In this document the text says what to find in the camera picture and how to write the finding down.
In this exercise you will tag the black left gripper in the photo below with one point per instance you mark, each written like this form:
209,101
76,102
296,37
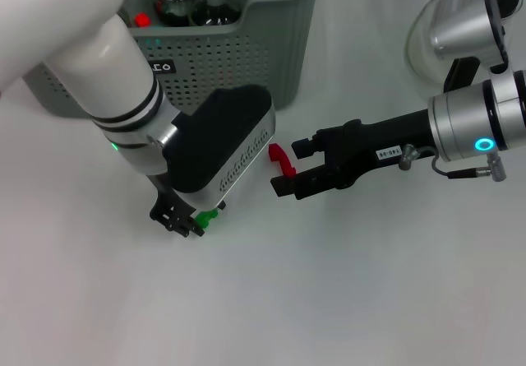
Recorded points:
166,193

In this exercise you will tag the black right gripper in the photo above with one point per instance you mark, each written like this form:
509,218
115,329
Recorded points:
370,144

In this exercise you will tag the green brick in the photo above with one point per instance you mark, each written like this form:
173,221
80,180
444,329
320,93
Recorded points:
205,217

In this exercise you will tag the dark red brick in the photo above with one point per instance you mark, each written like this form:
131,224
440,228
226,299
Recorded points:
281,160

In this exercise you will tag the small red brick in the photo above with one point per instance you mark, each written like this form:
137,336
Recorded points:
141,19

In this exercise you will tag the grey-green perforated storage bin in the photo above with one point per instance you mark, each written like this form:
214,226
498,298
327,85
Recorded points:
246,53

